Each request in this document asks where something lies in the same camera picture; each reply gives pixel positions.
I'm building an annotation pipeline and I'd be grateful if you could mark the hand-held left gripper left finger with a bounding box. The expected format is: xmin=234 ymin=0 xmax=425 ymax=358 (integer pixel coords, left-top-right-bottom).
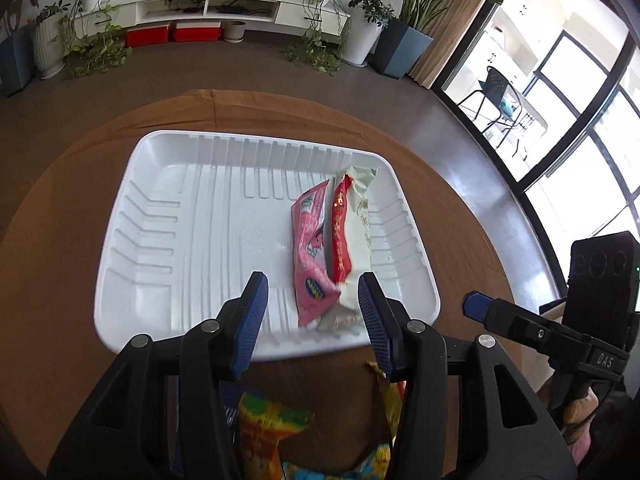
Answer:
xmin=47 ymin=271 xmax=269 ymax=480

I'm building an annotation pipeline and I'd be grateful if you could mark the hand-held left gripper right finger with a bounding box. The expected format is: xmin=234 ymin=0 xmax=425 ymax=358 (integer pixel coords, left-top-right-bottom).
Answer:
xmin=357 ymin=272 xmax=581 ymax=480

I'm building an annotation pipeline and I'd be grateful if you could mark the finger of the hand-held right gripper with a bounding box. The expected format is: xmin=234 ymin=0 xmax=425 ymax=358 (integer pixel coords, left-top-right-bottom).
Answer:
xmin=462 ymin=290 xmax=632 ymax=376

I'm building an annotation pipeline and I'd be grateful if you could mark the white red snack packet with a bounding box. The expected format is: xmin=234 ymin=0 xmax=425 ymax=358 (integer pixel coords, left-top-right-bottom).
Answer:
xmin=315 ymin=165 xmax=381 ymax=333

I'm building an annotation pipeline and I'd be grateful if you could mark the pink snack packet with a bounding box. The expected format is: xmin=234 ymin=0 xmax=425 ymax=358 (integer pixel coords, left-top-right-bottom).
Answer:
xmin=291 ymin=180 xmax=343 ymax=328

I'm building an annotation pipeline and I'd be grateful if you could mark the white plastic tray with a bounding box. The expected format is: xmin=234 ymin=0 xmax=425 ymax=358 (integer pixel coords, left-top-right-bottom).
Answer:
xmin=94 ymin=130 xmax=441 ymax=362

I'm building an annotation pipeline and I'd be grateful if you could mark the person's right forearm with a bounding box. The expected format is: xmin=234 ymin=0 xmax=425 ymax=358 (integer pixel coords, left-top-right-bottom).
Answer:
xmin=567 ymin=432 xmax=596 ymax=468

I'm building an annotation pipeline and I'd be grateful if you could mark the person's right hand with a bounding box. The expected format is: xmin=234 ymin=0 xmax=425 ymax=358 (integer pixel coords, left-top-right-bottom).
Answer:
xmin=560 ymin=391 xmax=601 ymax=443

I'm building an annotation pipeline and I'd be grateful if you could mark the orange yellow snack packet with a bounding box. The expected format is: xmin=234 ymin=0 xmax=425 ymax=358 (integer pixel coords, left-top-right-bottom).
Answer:
xmin=236 ymin=391 xmax=313 ymax=480

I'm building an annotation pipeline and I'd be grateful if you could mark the white outdoor table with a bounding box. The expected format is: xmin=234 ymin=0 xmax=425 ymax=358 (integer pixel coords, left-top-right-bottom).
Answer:
xmin=501 ymin=87 xmax=551 ymax=162

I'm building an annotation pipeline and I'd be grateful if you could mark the black outdoor chair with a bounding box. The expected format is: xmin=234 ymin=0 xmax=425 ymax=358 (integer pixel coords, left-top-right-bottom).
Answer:
xmin=457 ymin=65 xmax=527 ymax=150

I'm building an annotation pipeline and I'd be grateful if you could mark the large plant in blue pot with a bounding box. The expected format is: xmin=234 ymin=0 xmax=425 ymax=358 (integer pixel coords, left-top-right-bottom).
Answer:
xmin=369 ymin=0 xmax=503 ymax=81

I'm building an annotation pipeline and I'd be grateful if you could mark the plant in tall white pot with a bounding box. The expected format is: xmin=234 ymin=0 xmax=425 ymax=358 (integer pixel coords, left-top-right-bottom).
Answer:
xmin=342 ymin=0 xmax=397 ymax=67

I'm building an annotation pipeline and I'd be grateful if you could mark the red storage box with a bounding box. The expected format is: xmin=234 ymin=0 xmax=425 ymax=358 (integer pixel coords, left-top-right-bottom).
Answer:
xmin=125 ymin=25 xmax=172 ymax=49
xmin=173 ymin=20 xmax=222 ymax=43

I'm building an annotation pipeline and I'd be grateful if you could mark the beige curtain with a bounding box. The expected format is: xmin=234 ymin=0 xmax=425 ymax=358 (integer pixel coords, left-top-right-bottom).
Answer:
xmin=409 ymin=0 xmax=512 ymax=92

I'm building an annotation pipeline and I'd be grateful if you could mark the plant in white ribbed pot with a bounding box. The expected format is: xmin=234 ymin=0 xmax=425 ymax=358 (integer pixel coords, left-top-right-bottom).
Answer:
xmin=30 ymin=2 xmax=71 ymax=81

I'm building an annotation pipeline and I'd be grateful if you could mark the plant in grey blue pot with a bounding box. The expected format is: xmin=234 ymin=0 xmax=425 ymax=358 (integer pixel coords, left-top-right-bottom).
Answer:
xmin=0 ymin=0 xmax=38 ymax=97

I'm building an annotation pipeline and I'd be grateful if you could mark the black window frame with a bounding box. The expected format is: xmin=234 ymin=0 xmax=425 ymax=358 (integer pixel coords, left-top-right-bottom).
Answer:
xmin=434 ymin=0 xmax=640 ymax=311

